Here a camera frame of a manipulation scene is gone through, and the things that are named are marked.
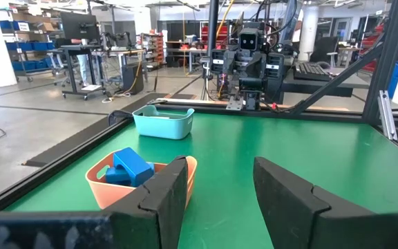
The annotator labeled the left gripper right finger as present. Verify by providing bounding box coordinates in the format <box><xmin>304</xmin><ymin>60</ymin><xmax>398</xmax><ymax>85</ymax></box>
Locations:
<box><xmin>253</xmin><ymin>156</ymin><xmax>372</xmax><ymax>249</ymax></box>

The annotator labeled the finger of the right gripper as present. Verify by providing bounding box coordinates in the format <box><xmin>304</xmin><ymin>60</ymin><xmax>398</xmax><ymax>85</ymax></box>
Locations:
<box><xmin>252</xmin><ymin>62</ymin><xmax>267</xmax><ymax>79</ymax></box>
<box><xmin>222</xmin><ymin>50</ymin><xmax>236</xmax><ymax>75</ymax></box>

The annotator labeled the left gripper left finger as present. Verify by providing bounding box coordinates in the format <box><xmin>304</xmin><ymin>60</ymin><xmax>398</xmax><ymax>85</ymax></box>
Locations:
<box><xmin>102</xmin><ymin>155</ymin><xmax>189</xmax><ymax>249</ymax></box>

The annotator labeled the red bin rack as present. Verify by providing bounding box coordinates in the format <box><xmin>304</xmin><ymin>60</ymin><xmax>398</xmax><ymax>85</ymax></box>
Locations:
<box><xmin>359</xmin><ymin>23</ymin><xmax>386</xmax><ymax>73</ymax></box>
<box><xmin>200</xmin><ymin>26</ymin><xmax>229</xmax><ymax>49</ymax></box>

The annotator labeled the black vertical pole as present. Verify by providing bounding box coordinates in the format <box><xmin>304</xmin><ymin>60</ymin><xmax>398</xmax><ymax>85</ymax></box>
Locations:
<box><xmin>207</xmin><ymin>0</ymin><xmax>220</xmax><ymax>68</ymax></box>

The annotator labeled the black keyboard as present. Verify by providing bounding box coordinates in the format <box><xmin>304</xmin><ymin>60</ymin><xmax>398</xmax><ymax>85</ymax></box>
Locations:
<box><xmin>292</xmin><ymin>62</ymin><xmax>332</xmax><ymax>82</ymax></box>

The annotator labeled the orange plastic bin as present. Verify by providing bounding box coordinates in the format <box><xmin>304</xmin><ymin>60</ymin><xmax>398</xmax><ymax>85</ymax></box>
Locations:
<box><xmin>85</xmin><ymin>149</ymin><xmax>198</xmax><ymax>210</ymax></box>

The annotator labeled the plain white pillar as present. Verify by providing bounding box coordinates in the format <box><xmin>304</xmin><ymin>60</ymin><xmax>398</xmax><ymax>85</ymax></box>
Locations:
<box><xmin>297</xmin><ymin>5</ymin><xmax>320</xmax><ymax>63</ymax></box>

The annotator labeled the black office chair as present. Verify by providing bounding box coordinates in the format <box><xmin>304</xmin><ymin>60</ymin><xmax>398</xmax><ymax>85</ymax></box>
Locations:
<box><xmin>310</xmin><ymin>36</ymin><xmax>341</xmax><ymax>68</ymax></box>

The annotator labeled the teal plastic bin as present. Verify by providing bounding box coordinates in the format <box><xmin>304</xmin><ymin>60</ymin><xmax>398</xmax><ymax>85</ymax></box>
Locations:
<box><xmin>132</xmin><ymin>104</ymin><xmax>196</xmax><ymax>140</ymax></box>

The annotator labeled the black computer tower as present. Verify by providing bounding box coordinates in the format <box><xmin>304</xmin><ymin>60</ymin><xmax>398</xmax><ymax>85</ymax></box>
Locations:
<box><xmin>122</xmin><ymin>64</ymin><xmax>145</xmax><ymax>95</ymax></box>

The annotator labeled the black table clamp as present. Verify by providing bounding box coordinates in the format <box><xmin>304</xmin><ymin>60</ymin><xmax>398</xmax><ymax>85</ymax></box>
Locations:
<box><xmin>107</xmin><ymin>109</ymin><xmax>134</xmax><ymax>127</ymax></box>

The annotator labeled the blue plastic bin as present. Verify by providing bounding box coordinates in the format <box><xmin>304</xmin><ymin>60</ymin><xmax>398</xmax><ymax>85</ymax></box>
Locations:
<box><xmin>387</xmin><ymin>61</ymin><xmax>398</xmax><ymax>100</ymax></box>

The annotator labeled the large black monitor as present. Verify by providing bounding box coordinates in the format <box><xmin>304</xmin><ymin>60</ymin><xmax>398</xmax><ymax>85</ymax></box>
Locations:
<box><xmin>59</xmin><ymin>12</ymin><xmax>101</xmax><ymax>41</ymax></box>

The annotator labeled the black monitor stand desk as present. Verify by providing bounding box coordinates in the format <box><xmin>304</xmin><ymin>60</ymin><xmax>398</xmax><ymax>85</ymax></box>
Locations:
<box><xmin>57</xmin><ymin>44</ymin><xmax>107</xmax><ymax>102</ymax></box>

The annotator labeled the blue storage bin row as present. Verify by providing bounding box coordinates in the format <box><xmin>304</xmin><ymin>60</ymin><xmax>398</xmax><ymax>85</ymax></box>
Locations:
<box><xmin>0</xmin><ymin>19</ymin><xmax>30</xmax><ymax>33</ymax></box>
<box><xmin>5</xmin><ymin>41</ymin><xmax>55</xmax><ymax>51</ymax></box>

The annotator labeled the yellow hanging cable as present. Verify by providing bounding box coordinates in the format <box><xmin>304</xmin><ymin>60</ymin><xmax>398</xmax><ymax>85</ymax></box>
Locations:
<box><xmin>215</xmin><ymin>0</ymin><xmax>236</xmax><ymax>39</ymax></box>

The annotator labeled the black diagonal frame brace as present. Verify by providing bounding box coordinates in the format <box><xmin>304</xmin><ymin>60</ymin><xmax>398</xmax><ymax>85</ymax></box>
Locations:
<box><xmin>290</xmin><ymin>44</ymin><xmax>386</xmax><ymax>116</ymax></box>

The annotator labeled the black frame post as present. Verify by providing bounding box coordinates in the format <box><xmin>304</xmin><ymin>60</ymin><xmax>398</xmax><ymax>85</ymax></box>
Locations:
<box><xmin>361</xmin><ymin>0</ymin><xmax>398</xmax><ymax>122</ymax></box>

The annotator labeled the silver metal bracket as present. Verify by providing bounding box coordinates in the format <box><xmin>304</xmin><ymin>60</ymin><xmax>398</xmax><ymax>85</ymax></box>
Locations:
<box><xmin>377</xmin><ymin>89</ymin><xmax>398</xmax><ymax>141</ymax></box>

